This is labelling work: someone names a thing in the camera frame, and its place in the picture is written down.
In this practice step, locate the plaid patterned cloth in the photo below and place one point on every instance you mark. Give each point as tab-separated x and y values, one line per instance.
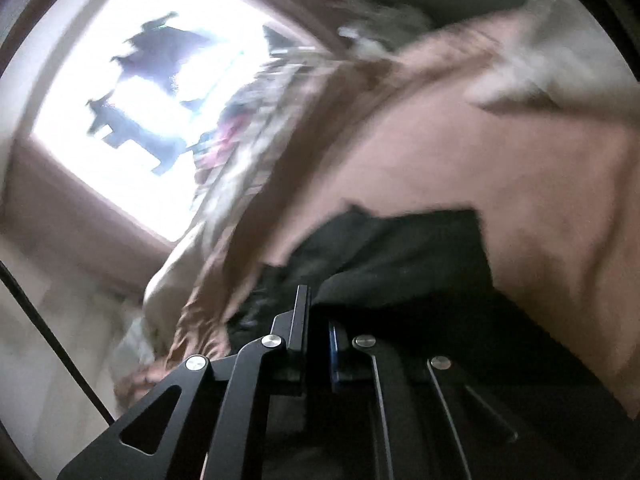
250	125

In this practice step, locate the beige bedsheet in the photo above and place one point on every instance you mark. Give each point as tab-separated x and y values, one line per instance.
165	285

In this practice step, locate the dark hanging garment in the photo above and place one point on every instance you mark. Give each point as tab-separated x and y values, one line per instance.
130	130
160	55

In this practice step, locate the bright window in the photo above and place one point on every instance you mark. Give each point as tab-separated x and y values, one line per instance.
150	15

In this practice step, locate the grey fluffy cloth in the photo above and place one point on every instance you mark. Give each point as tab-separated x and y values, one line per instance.
380	30

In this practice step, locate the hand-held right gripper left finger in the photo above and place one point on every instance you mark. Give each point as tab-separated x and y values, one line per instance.
300	332

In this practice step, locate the black garment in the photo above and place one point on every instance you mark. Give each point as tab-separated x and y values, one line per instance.
400	260

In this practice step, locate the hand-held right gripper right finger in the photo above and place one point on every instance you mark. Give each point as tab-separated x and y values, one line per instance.
336	360

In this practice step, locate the pink blanket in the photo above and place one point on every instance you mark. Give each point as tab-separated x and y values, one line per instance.
500	170

